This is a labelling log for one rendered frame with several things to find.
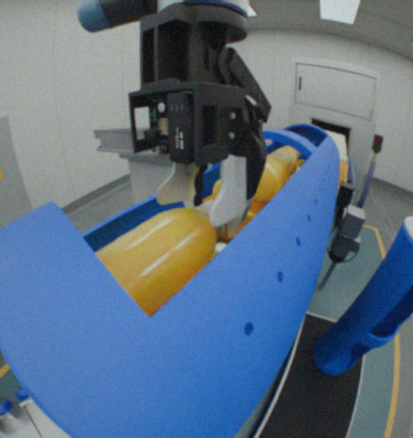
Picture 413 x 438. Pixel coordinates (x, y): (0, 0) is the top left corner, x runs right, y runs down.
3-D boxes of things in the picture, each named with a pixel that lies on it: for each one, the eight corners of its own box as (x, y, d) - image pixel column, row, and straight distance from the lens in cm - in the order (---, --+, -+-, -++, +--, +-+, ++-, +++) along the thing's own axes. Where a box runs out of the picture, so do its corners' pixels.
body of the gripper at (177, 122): (132, 160, 18) (124, 24, 19) (195, 142, 24) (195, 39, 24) (203, 178, 13) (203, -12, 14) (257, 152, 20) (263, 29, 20)
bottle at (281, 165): (252, 153, 33) (284, 141, 50) (233, 184, 36) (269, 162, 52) (287, 182, 32) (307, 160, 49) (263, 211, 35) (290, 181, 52)
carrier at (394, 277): (304, 348, 132) (327, 384, 131) (392, 226, 72) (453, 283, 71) (336, 328, 148) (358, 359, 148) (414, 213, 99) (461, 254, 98)
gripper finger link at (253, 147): (218, 197, 20) (204, 109, 19) (227, 191, 22) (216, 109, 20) (262, 203, 18) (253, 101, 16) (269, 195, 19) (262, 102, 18)
